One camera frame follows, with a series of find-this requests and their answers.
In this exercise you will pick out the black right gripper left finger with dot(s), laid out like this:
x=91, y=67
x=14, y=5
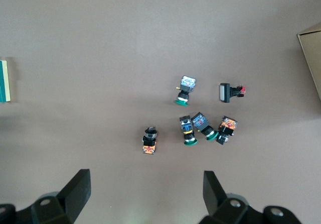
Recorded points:
x=75, y=194

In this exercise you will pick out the green terminal block module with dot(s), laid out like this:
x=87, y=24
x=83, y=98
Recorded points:
x=3, y=83

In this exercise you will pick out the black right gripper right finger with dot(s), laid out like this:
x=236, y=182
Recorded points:
x=215, y=199

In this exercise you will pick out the brown cardboard box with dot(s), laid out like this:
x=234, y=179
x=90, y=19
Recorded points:
x=313, y=58

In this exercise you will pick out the black square push button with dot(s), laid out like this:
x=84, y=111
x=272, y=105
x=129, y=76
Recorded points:
x=227, y=92

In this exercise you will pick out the green push button blue block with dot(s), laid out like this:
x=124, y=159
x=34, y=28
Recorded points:
x=201, y=123
x=187, y=129
x=186, y=89

